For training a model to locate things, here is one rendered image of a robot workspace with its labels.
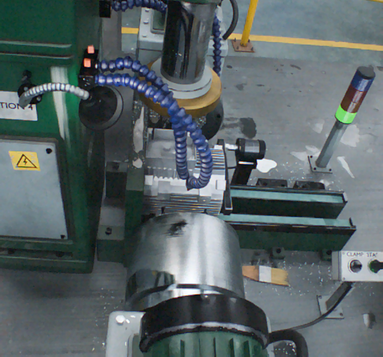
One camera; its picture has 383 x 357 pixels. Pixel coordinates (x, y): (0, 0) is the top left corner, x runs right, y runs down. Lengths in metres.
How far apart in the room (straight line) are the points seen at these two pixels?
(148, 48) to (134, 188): 0.58
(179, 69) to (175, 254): 0.36
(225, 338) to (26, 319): 0.71
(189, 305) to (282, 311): 0.70
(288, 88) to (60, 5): 1.42
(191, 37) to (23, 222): 0.56
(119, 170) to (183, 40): 0.57
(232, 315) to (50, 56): 0.46
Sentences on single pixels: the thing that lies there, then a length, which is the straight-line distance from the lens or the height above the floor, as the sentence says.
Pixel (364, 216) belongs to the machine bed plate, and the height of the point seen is 0.80.
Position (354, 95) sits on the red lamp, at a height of 1.14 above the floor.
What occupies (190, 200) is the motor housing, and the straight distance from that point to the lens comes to 1.07.
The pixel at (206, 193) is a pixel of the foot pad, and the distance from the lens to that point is 1.05.
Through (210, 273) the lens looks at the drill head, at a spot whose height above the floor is 1.16.
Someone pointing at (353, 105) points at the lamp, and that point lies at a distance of 1.43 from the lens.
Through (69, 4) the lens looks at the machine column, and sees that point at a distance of 0.65.
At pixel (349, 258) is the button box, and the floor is 1.07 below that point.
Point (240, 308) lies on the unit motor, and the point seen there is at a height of 1.36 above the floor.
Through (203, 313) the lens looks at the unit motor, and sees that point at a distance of 0.56.
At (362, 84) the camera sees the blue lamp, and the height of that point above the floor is 1.19.
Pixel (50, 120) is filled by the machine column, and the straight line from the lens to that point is 0.78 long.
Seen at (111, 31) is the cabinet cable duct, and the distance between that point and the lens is 3.62.
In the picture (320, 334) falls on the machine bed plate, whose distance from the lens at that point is 1.26.
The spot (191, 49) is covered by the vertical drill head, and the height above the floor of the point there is 1.44.
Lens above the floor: 1.88
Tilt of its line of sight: 47 degrees down
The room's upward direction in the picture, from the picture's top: 11 degrees clockwise
